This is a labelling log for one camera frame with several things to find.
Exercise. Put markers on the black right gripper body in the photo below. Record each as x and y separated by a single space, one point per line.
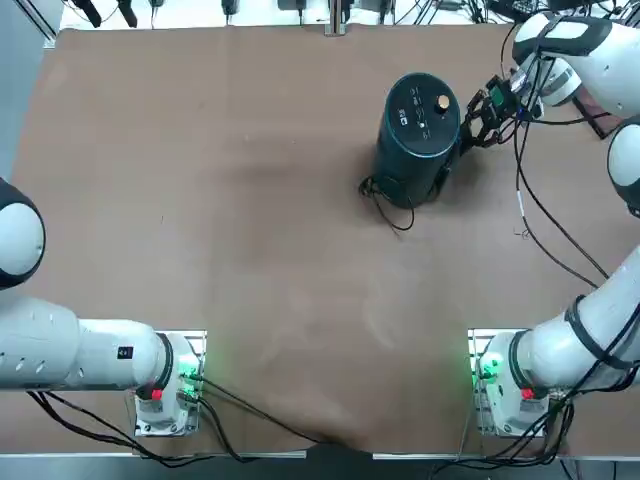
501 101

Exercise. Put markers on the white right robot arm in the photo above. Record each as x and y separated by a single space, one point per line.
550 350

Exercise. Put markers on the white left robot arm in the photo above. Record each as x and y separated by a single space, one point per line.
100 355

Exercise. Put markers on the dark green air fryer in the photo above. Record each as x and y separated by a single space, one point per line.
400 165

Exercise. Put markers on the black device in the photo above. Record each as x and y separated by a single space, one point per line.
515 7

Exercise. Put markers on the grey box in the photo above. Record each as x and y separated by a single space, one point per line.
292 5
375 5

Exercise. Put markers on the metal camera post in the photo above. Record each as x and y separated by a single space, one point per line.
336 20

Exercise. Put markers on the aluminium edge rail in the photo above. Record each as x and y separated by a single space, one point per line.
415 455
270 454

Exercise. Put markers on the black centre mount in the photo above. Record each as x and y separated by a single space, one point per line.
340 462

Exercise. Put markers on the aluminium frame rail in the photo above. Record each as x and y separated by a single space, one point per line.
42 22

